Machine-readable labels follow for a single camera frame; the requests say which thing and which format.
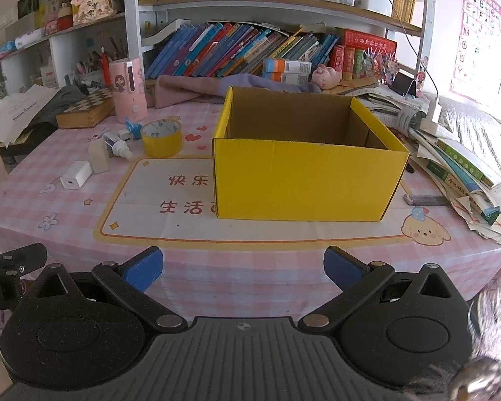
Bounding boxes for pink checkered tablecloth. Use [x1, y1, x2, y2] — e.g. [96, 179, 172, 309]
[0, 100, 501, 322]

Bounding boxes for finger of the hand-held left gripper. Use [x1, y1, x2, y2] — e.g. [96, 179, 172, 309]
[0, 242, 48, 280]

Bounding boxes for pile of books and papers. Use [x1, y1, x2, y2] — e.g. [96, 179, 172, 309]
[367, 88, 501, 245]

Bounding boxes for pink and purple cloth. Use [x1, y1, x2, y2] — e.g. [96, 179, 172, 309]
[154, 73, 322, 107]

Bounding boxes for yellow cardboard box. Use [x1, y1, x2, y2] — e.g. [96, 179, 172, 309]
[212, 86, 410, 222]

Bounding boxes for alphabet wall poster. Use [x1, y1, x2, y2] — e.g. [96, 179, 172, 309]
[455, 0, 501, 103]

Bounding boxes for orange and white boxes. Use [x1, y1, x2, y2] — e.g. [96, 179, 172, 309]
[263, 58, 312, 84]

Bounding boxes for holder with pens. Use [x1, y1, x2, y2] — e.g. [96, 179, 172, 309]
[76, 48, 109, 85]

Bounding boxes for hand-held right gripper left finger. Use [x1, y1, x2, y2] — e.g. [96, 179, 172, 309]
[23, 246, 188, 335]

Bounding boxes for grey bed blanket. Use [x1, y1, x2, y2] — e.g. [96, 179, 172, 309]
[438, 96, 501, 184]

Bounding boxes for stack of white papers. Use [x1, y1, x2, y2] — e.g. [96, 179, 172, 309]
[0, 85, 61, 147]

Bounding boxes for white power adapter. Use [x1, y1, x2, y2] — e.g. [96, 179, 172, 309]
[59, 161, 93, 190]

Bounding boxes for beige block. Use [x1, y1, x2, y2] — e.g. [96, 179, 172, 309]
[89, 138, 109, 174]

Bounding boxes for small spray bottle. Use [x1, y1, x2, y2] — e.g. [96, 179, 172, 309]
[102, 131, 133, 160]

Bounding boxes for fluffy white sleeve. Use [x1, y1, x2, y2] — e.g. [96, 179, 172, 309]
[401, 280, 501, 401]

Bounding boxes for black phone on stand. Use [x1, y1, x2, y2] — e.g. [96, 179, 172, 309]
[390, 71, 418, 97]

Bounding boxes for row of red books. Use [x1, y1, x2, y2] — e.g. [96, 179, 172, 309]
[330, 29, 397, 80]

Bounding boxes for white plug with cable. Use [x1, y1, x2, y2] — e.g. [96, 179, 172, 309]
[420, 96, 443, 134]

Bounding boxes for wooden chess box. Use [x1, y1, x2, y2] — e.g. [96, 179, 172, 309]
[56, 88, 115, 129]

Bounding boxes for pink pig toy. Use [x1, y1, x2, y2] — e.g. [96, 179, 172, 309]
[312, 64, 343, 90]

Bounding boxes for pink cylindrical desk device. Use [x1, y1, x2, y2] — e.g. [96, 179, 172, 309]
[109, 58, 148, 124]

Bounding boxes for yellow tape roll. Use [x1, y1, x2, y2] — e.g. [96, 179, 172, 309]
[141, 120, 183, 158]

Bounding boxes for dark grey cloth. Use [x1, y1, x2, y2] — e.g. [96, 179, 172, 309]
[29, 86, 88, 134]

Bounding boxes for row of colourful books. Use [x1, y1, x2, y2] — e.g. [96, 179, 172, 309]
[144, 21, 339, 80]

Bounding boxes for white shelf unit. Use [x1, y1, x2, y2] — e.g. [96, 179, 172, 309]
[0, 0, 437, 93]

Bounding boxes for red toy figure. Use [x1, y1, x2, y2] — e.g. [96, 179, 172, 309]
[56, 4, 73, 30]

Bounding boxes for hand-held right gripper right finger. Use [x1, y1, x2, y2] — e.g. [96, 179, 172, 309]
[298, 246, 468, 331]

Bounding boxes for flat grey case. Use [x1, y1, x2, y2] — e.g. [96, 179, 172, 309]
[404, 194, 449, 206]

